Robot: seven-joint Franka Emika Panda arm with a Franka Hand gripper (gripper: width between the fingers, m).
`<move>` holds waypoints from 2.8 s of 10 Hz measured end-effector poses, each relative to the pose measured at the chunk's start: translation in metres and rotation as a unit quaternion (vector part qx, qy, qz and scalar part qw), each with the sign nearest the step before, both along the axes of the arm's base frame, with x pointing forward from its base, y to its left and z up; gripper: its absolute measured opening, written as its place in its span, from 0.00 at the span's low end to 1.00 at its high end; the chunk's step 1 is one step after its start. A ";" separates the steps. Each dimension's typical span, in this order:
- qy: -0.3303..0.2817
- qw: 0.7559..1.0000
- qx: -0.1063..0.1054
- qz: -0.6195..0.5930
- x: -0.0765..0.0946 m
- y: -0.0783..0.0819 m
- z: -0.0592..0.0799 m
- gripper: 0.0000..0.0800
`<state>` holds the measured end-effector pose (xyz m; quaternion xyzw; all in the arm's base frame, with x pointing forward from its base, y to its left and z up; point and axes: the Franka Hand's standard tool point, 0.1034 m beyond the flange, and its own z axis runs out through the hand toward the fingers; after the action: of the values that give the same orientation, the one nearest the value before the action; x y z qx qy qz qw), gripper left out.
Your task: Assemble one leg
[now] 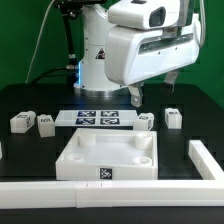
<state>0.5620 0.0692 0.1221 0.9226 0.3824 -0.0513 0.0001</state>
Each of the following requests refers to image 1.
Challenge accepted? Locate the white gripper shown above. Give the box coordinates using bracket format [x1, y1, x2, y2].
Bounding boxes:
[105, 14, 201, 107]

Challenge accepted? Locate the white square tabletop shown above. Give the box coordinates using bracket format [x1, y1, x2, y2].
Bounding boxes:
[55, 128, 158, 181]

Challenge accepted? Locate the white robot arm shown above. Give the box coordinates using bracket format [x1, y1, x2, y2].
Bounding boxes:
[74, 0, 206, 107]

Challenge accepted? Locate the white L-shaped obstacle fence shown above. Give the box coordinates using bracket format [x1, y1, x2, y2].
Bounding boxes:
[0, 140, 224, 209]

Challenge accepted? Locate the white part at left edge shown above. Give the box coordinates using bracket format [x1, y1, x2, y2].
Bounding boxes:
[0, 141, 3, 160]

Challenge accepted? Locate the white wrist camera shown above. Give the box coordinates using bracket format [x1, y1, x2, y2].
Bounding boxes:
[108, 0, 180, 30]

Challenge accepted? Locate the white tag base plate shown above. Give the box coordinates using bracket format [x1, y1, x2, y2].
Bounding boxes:
[55, 110, 138, 127]

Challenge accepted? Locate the black cable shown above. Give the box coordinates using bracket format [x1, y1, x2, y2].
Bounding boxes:
[29, 67, 78, 84]

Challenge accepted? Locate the white cable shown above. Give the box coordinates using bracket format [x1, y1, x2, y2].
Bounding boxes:
[25, 0, 56, 84]

